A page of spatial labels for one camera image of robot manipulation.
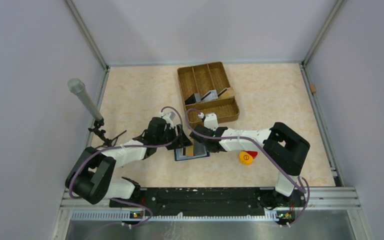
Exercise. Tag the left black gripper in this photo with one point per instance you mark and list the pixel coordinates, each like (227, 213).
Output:
(180, 141)

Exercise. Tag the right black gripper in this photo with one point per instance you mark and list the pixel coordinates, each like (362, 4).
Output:
(214, 130)

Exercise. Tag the gold credit card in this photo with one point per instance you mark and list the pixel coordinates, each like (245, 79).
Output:
(189, 151)

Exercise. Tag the navy blue card holder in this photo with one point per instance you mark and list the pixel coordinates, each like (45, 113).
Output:
(178, 155)

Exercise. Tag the dark grey credit card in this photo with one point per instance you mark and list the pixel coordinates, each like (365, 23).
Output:
(193, 99)

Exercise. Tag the woven brown divided tray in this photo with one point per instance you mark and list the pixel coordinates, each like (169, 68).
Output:
(205, 87)

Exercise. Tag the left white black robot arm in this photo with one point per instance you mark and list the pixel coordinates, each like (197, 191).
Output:
(91, 177)

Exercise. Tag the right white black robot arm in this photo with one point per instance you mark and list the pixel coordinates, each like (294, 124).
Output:
(282, 146)

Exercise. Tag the silver card in tray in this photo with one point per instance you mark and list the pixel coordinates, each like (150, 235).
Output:
(210, 96)

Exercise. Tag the gold card in tray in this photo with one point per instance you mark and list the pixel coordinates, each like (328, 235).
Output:
(228, 92)

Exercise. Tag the yellow round toy block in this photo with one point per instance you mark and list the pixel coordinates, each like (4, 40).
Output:
(245, 158)

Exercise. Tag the red toy block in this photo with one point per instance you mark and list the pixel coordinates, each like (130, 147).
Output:
(254, 154)

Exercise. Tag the small brown block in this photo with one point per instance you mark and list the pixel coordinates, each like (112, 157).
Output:
(312, 88)

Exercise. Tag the grey microphone on tripod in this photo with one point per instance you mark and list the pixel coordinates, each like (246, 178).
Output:
(77, 87)

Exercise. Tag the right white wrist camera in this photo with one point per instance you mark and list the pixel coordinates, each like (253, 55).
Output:
(210, 120)

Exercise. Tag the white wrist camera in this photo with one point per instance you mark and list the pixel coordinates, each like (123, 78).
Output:
(168, 117)
(210, 120)

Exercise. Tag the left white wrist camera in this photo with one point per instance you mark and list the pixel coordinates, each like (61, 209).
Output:
(168, 117)

